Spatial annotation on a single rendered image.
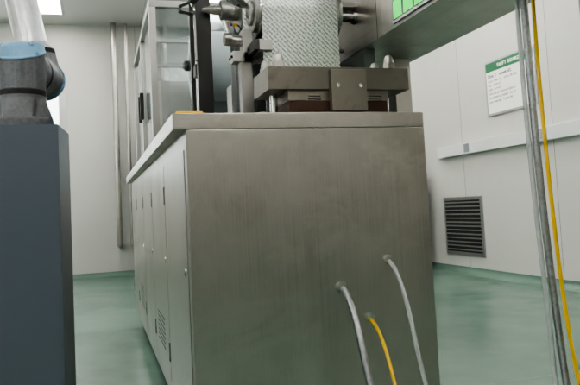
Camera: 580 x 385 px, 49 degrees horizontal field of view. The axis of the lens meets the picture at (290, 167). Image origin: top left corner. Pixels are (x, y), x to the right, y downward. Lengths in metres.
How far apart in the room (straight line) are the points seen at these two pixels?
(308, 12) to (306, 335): 0.93
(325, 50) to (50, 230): 0.92
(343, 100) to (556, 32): 3.39
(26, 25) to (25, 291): 0.73
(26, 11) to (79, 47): 5.61
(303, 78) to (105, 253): 5.82
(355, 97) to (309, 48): 0.29
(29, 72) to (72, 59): 5.77
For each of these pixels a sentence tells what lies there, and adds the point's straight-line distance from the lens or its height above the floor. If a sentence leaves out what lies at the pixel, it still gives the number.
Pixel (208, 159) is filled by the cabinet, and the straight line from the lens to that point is 1.53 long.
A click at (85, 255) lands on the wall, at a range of 7.34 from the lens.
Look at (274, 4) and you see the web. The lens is 1.93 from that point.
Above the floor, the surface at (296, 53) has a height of 1.11.
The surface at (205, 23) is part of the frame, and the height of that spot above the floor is 1.29.
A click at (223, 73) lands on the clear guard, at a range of 2.92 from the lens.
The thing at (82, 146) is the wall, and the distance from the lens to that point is 7.37.
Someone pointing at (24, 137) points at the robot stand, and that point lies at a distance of 1.69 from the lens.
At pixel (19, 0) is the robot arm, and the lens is 1.98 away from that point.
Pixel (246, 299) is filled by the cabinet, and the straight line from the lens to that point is 1.55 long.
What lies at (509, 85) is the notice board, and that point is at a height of 1.53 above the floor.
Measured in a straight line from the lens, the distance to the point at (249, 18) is 1.94.
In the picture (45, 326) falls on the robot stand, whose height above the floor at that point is 0.41.
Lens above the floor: 0.66
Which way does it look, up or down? 4 degrees up
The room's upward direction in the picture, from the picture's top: 3 degrees counter-clockwise
